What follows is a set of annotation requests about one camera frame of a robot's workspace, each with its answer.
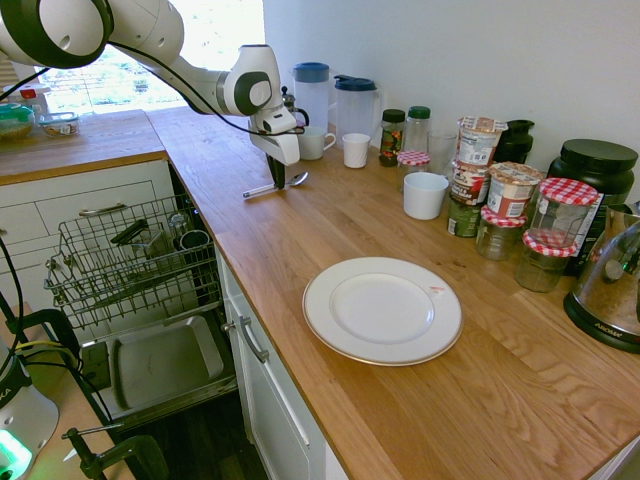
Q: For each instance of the dark cup in rack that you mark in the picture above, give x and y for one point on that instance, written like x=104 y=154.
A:
x=194 y=240

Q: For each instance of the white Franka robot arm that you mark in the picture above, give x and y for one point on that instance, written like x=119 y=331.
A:
x=150 y=35

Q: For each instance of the clear drinking glass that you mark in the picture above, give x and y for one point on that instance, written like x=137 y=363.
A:
x=442 y=150

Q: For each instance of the green tin can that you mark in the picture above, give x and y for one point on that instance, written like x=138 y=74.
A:
x=462 y=217

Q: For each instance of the glass food container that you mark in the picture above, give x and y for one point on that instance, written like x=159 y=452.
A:
x=60 y=125

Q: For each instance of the black protein powder tub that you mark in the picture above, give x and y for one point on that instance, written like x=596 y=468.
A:
x=597 y=170

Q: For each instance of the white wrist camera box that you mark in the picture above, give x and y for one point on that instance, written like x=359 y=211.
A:
x=277 y=121

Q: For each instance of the dark spice jar green lid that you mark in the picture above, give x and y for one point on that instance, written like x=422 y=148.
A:
x=392 y=137

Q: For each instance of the black utensil in rack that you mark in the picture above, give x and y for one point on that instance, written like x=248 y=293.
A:
x=129 y=231

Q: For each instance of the glass jar red checked lid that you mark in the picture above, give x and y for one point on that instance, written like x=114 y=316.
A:
x=562 y=210
x=500 y=235
x=542 y=267

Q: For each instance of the dark green clamp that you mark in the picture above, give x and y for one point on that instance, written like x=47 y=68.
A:
x=125 y=452
x=45 y=325

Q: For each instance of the white cabinet door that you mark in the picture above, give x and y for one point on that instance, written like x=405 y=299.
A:
x=280 y=415

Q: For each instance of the small jar red checked lid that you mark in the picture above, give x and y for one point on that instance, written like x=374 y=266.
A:
x=413 y=162

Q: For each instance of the steel electric kettle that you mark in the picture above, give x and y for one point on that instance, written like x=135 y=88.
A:
x=607 y=285

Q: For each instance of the food container green lid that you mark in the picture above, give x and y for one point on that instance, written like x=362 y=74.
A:
x=15 y=122

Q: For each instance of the tall pitcher with blue lid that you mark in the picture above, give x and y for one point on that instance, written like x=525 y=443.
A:
x=311 y=95

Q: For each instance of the clear spice jar green lid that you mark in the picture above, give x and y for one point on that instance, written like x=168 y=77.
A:
x=418 y=130

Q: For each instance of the oatmeal cup with foil lid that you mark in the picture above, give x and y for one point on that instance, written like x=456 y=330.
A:
x=510 y=192

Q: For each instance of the red oatmeal cup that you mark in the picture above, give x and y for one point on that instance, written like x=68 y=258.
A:
x=469 y=185

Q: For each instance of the wide white cup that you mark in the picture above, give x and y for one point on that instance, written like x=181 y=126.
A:
x=425 y=196

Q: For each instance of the window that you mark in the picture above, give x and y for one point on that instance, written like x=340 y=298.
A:
x=215 y=30

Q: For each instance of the black shaker bottle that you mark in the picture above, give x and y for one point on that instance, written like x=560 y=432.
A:
x=515 y=140

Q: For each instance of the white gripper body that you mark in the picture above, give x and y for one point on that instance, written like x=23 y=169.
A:
x=280 y=147

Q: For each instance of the glass french press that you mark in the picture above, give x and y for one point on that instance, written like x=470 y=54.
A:
x=300 y=116

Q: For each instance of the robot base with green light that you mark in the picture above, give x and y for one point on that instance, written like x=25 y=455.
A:
x=22 y=415

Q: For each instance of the oatmeal cup with nutrition label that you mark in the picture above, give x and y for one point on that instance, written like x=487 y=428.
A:
x=479 y=142

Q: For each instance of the glass in rack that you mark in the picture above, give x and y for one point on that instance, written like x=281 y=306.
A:
x=177 y=223

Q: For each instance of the metal spoon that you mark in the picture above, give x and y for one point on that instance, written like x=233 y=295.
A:
x=300 y=179

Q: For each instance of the open dishwasher door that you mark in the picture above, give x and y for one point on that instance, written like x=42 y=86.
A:
x=165 y=360

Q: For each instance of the white container red label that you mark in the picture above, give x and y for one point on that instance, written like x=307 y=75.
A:
x=30 y=96

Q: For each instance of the clear pitcher with spout lid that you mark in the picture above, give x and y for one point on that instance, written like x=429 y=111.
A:
x=356 y=110

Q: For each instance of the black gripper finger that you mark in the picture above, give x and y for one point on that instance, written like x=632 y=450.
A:
x=274 y=170
x=282 y=177

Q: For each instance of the white ribbed cup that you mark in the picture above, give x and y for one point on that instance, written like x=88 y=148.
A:
x=356 y=150

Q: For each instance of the white plate with gold rim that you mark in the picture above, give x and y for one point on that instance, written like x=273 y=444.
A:
x=382 y=310

